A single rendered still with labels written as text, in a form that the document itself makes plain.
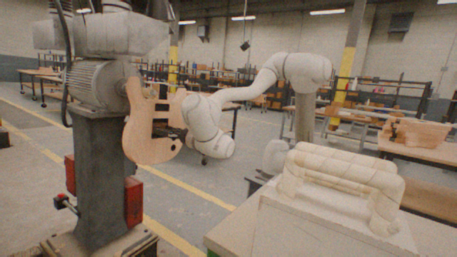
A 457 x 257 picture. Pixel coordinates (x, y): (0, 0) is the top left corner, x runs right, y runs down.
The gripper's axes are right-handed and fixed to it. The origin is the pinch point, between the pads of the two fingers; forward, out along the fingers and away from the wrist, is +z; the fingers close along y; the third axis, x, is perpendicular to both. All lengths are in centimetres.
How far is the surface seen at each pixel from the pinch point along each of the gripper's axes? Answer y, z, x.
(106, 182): -7, 33, -38
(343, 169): -28, -81, 10
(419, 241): 11, -103, -14
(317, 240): -28, -80, -5
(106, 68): -19.4, 17.5, 25.1
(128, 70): -8.5, 17.3, 26.0
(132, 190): 9, 31, -47
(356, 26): 655, -12, 269
